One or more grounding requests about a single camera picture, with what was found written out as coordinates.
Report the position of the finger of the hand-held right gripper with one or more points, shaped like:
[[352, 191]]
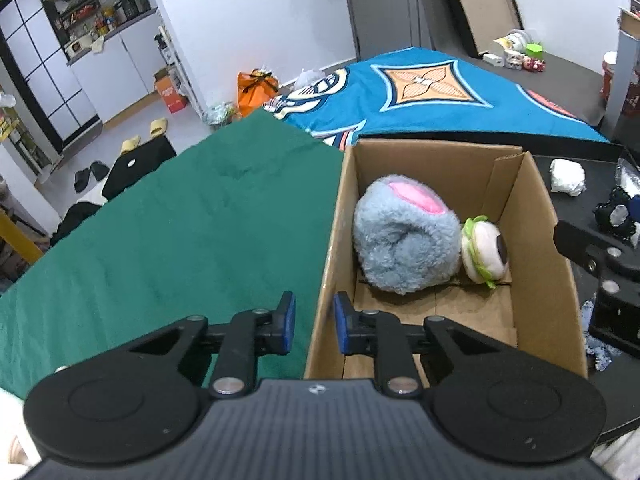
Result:
[[575, 240]]

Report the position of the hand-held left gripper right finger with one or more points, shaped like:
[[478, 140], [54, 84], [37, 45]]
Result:
[[342, 322]]

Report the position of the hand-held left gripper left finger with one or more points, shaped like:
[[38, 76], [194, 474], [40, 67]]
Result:
[[287, 322]]

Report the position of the blue denim heart cushion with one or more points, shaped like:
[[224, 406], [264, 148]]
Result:
[[600, 355]]

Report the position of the brown cardboard box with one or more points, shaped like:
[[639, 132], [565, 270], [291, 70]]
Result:
[[540, 260]]

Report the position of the black pouch with white stitching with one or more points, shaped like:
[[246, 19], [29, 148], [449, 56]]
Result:
[[617, 215]]

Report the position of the clear plastic bag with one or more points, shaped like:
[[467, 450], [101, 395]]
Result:
[[629, 172]]

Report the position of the white crumpled cloth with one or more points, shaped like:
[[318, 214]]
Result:
[[567, 176]]

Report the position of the white burger plush toy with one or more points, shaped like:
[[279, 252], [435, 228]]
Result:
[[482, 250]]

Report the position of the grey and pink plush toy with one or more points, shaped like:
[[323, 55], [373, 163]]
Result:
[[400, 245]]

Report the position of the green cloth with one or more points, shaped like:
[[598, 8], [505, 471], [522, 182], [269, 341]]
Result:
[[175, 240]]

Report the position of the red and white cup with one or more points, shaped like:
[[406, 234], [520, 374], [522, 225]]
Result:
[[609, 75]]

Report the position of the blue printed blanket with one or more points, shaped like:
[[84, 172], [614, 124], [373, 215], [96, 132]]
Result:
[[450, 110]]

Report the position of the red small toys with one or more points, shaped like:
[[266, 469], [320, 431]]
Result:
[[534, 64]]

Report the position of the green container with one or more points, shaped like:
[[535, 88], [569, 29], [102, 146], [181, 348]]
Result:
[[534, 50]]

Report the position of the small white box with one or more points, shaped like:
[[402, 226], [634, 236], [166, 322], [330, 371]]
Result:
[[493, 59]]

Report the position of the white bucket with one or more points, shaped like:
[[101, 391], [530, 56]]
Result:
[[511, 40]]

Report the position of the black bag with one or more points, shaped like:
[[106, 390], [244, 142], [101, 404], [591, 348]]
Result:
[[140, 167]]

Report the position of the small greenish plastic bag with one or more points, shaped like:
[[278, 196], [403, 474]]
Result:
[[218, 114]]

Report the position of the orange bag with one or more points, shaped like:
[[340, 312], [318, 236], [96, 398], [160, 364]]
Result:
[[255, 92]]

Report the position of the yellow slipper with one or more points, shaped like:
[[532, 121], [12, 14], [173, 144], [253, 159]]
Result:
[[130, 145], [158, 127]]

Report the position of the black and white clothes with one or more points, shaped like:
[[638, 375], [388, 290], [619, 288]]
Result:
[[75, 220]]

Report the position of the black slipper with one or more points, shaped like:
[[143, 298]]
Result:
[[82, 180], [99, 170]]

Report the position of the white plastic bag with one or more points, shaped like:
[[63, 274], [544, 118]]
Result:
[[307, 80]]

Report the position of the orange cardboard box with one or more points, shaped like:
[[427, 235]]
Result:
[[171, 96]]

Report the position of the leaning wooden board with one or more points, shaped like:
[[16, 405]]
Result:
[[480, 0]]

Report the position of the white kitchen cabinet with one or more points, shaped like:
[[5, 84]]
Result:
[[120, 75]]

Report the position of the dark framed sliding door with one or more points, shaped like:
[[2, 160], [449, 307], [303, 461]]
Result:
[[45, 70]]

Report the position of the shelf of kitchen supplies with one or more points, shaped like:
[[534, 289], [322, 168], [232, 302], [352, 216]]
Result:
[[100, 17]]

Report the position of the yellow metal frame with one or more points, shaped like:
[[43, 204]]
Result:
[[20, 242]]

